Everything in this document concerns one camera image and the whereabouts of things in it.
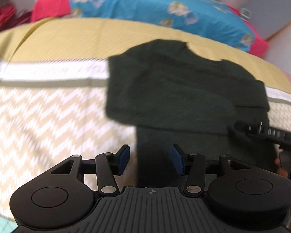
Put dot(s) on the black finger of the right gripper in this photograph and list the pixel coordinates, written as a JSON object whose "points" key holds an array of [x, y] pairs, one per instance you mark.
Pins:
{"points": [[275, 135]]}

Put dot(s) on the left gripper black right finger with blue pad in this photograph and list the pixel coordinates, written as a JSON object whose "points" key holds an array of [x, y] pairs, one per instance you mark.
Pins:
{"points": [[196, 167]]}

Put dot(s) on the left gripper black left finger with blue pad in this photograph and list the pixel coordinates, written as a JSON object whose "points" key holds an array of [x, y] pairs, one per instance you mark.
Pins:
{"points": [[67, 177]]}

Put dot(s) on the dark green knit sweater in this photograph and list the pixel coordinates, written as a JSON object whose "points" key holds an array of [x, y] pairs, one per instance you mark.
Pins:
{"points": [[173, 96]]}

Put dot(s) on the red clothes pile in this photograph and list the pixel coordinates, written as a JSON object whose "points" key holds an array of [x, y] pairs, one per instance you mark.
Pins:
{"points": [[9, 17]]}

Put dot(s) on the person's hand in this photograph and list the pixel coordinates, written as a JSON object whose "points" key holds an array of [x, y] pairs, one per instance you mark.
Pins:
{"points": [[280, 170]]}

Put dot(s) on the yellow patterned bed cover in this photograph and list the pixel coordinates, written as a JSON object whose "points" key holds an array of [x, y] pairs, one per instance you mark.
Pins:
{"points": [[53, 82]]}

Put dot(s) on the grey board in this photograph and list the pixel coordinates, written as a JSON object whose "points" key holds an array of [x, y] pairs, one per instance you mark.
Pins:
{"points": [[268, 17]]}

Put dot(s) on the small white device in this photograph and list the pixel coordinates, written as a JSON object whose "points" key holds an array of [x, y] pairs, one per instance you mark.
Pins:
{"points": [[245, 14]]}

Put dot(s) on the blue floral quilt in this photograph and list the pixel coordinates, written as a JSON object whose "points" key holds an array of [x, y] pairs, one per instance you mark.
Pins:
{"points": [[207, 18]]}

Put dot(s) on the red bed sheet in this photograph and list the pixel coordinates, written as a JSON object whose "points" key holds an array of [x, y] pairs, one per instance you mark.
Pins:
{"points": [[50, 8]]}

